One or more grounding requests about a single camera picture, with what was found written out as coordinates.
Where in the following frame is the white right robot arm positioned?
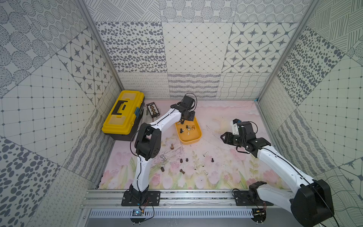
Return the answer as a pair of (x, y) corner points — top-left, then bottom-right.
(220, 119), (335, 227)

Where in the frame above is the yellow plastic storage tray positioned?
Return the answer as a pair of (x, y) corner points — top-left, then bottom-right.
(175, 117), (202, 145)

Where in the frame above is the black chess picture card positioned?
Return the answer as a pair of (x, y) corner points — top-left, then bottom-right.
(147, 102), (160, 118)

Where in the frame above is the yellow black toolbox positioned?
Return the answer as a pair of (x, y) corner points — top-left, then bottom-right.
(102, 90), (145, 141)

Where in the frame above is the aluminium rail base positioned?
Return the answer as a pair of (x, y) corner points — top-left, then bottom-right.
(75, 189), (299, 227)

